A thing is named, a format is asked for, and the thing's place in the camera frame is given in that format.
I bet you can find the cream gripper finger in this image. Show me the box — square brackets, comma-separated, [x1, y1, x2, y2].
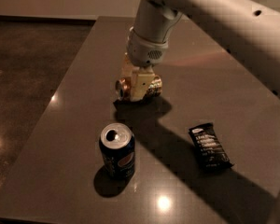
[130, 66, 155, 102]
[120, 53, 133, 77]

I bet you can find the orange patterned drink can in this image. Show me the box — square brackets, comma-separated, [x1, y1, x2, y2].
[115, 76, 162, 103]

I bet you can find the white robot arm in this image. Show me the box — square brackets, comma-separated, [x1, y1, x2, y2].
[116, 0, 280, 224]

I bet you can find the blue Pepsi can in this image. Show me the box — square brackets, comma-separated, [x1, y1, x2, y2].
[99, 123, 135, 179]

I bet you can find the black snack bar wrapper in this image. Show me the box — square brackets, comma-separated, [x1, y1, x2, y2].
[189, 123, 233, 172]

